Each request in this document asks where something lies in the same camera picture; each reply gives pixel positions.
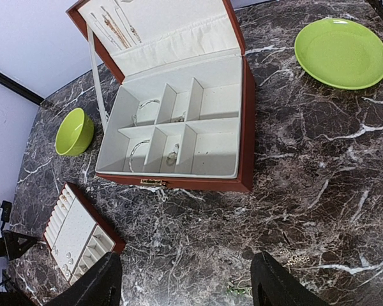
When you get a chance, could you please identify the silver bangle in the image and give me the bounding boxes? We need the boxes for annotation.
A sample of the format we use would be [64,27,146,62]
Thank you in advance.
[128,139,151,173]
[132,99,160,126]

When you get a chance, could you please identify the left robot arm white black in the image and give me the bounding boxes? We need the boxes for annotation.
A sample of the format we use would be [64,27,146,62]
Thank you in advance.
[0,201,38,305]

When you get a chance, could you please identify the red jewelry tray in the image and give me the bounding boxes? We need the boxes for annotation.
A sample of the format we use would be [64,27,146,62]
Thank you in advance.
[43,182,126,285]

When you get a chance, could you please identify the gold chain on table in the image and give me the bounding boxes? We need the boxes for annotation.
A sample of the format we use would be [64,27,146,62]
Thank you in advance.
[279,248,311,267]

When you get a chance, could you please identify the silver bangle lower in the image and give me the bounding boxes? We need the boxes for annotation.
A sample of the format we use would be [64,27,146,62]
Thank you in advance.
[128,139,151,173]

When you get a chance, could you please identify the left black frame post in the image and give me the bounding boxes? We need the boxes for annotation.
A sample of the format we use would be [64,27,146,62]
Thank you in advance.
[0,72,45,106]

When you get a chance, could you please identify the gold necklaces in lid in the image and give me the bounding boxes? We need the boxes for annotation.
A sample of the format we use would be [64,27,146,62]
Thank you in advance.
[89,0,144,52]

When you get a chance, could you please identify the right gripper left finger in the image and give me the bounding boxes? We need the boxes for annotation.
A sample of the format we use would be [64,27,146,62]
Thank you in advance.
[47,252,123,306]

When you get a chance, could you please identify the green bowl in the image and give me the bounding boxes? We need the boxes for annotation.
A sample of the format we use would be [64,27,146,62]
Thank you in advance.
[55,108,94,156]

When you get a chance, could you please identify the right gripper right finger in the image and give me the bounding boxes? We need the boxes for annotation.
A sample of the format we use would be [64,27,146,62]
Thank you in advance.
[250,251,327,306]

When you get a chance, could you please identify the red jewelry box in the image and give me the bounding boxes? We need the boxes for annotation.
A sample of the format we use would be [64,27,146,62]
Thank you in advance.
[67,1,255,192]

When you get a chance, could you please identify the silver bangle upper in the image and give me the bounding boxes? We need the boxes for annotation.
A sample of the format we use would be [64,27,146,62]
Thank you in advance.
[132,99,160,126]

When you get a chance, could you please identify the green bead necklace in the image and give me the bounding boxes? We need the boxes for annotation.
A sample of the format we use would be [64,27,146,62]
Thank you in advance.
[226,277,253,297]

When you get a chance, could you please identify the green plate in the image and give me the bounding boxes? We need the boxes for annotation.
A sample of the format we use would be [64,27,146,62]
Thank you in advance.
[294,18,383,90]

